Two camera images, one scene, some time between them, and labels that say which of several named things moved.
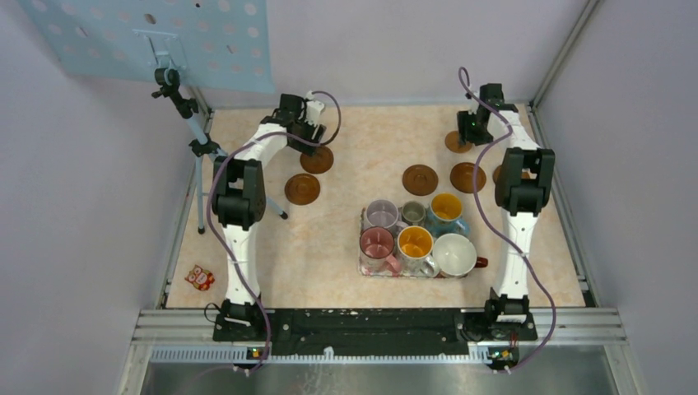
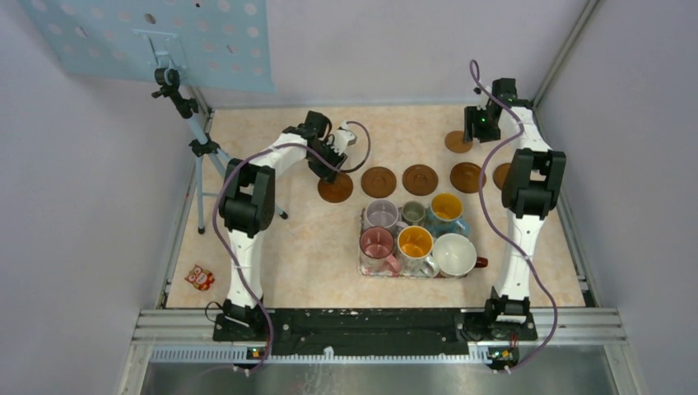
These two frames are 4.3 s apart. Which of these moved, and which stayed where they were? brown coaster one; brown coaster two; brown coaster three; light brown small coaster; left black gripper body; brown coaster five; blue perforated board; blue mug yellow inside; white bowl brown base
Moved: brown coaster two; left black gripper body; brown coaster one
Stayed: blue mug yellow inside; white bowl brown base; light brown small coaster; brown coaster five; blue perforated board; brown coaster three
